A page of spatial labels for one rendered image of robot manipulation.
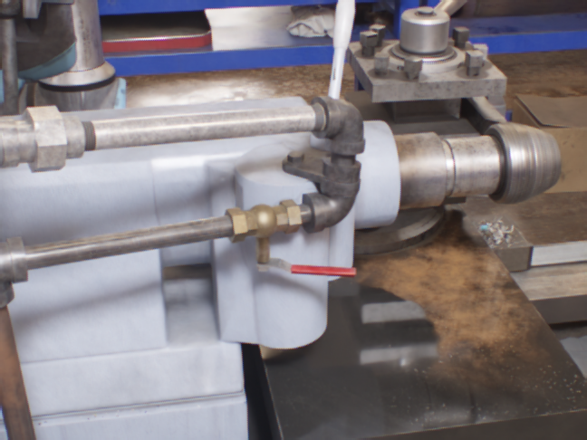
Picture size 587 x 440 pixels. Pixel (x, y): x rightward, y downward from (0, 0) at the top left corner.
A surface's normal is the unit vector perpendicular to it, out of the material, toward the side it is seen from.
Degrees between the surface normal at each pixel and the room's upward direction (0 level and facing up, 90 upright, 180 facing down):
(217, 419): 90
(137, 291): 70
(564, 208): 0
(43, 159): 101
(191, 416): 90
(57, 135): 56
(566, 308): 90
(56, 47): 90
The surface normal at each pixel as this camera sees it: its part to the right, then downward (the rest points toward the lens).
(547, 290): 0.00, -0.88
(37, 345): 0.16, 0.07
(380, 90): 0.14, 0.48
